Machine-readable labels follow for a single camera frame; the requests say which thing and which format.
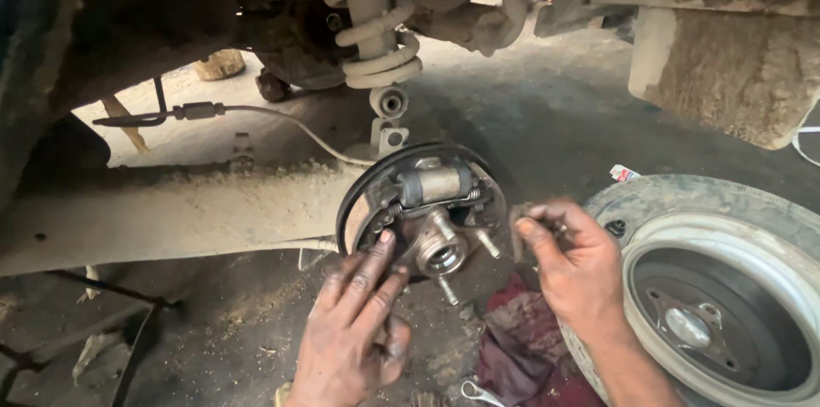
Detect person's right hand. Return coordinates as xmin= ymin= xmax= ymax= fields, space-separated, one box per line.
xmin=514 ymin=199 xmax=634 ymax=334

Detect person's left hand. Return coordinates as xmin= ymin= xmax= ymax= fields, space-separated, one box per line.
xmin=285 ymin=229 xmax=412 ymax=407

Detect threaded wheel stud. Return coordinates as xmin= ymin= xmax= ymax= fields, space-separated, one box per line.
xmin=437 ymin=275 xmax=461 ymax=307
xmin=475 ymin=229 xmax=503 ymax=261
xmin=432 ymin=208 xmax=457 ymax=245

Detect dark red rag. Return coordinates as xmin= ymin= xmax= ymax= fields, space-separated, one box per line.
xmin=476 ymin=272 xmax=607 ymax=407

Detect metal wheel hub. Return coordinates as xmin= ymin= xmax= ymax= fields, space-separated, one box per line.
xmin=415 ymin=228 xmax=473 ymax=280

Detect silver spanner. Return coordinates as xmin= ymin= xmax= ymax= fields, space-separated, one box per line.
xmin=460 ymin=379 xmax=508 ymax=407

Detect round brake backing plate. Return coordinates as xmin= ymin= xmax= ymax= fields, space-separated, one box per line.
xmin=335 ymin=141 xmax=510 ymax=287

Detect tyre on steel wheel rim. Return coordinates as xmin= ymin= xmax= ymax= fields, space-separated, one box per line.
xmin=559 ymin=174 xmax=820 ymax=407

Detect brake return spring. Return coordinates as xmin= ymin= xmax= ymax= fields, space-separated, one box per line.
xmin=384 ymin=187 xmax=483 ymax=219

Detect grey brake wheel cylinder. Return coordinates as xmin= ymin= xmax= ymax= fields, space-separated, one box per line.
xmin=397 ymin=160 xmax=476 ymax=209

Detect muddy rear axle beam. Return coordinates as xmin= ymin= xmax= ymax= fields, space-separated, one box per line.
xmin=0 ymin=162 xmax=367 ymax=280

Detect dusty shock absorber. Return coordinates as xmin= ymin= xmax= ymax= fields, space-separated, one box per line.
xmin=333 ymin=0 xmax=412 ymax=159

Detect muddy mud flap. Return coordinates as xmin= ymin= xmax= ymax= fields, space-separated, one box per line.
xmin=628 ymin=6 xmax=820 ymax=152

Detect dark metal rods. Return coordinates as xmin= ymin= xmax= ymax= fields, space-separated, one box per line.
xmin=0 ymin=268 xmax=182 ymax=407

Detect dusty coil spring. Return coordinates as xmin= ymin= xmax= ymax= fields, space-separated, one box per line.
xmin=322 ymin=0 xmax=424 ymax=91

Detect wooden log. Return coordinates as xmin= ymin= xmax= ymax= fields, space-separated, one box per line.
xmin=192 ymin=48 xmax=247 ymax=82

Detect wooden stick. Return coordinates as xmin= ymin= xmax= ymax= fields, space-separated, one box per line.
xmin=100 ymin=96 xmax=152 ymax=155

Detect car underbody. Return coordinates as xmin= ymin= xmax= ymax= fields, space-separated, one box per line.
xmin=0 ymin=0 xmax=820 ymax=212

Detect white cable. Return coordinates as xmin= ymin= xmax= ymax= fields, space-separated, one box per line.
xmin=791 ymin=127 xmax=820 ymax=168

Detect brake hose with fitting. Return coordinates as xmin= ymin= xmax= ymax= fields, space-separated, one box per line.
xmin=92 ymin=101 xmax=376 ymax=168

